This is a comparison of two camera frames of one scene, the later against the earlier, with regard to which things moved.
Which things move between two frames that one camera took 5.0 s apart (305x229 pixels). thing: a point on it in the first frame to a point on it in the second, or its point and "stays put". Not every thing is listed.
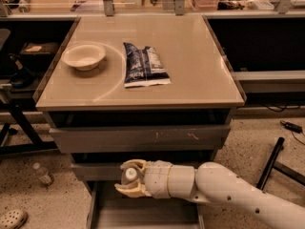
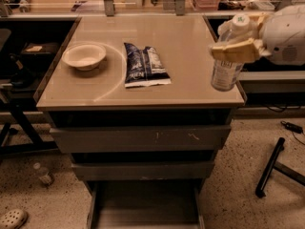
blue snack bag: (143, 67) stays put
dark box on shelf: (38, 53) stays put
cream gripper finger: (133, 190) to (243, 52)
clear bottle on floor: (43, 174) stays put
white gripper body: (156, 179) to (283, 35)
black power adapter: (292, 127) stays put
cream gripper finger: (138, 163) to (258, 20)
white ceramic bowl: (86, 57) stays put
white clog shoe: (12, 218) stays put
